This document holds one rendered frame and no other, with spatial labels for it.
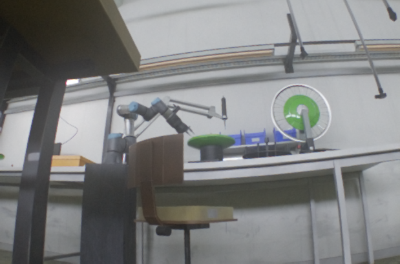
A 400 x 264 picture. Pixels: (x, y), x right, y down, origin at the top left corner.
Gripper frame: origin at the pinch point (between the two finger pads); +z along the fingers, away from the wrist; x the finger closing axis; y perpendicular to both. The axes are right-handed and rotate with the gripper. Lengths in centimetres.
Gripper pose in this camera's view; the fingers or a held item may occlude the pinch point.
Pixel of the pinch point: (192, 135)
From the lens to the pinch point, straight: 158.2
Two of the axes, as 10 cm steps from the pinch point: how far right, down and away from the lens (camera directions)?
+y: -4.2, 6.4, -6.4
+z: 6.6, 7.0, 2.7
